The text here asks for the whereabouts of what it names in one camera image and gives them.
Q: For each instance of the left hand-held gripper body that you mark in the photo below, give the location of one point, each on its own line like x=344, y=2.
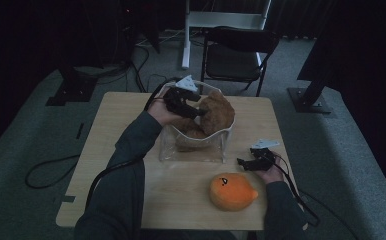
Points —
x=177, y=98

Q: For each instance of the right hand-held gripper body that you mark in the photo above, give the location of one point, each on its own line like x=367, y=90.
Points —
x=267, y=161

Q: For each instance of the brown teddy bear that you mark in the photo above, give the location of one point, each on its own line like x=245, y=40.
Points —
x=219, y=113

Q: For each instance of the transparent bag with white trim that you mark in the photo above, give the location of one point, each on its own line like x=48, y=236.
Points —
x=194, y=155

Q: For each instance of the person's right hand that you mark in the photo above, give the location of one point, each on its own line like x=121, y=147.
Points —
x=273, y=175

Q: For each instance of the person's left hand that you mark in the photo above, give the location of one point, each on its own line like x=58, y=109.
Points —
x=161, y=113

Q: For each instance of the orange plush toy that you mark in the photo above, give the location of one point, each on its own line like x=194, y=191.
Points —
x=231, y=191

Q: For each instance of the black folding chair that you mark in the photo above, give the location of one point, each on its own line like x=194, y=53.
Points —
x=234, y=60

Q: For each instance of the black stand with square base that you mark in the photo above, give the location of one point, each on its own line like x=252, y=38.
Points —
x=309, y=100

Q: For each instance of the black tape strip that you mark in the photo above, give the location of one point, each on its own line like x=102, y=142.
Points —
x=80, y=131

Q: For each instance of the black stand with flat base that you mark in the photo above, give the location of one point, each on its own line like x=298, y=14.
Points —
x=72, y=90

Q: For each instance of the grey tape piece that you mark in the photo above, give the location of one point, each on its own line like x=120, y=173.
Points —
x=68, y=199

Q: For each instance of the white metal stand frame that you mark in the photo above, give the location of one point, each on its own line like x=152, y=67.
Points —
x=194, y=20

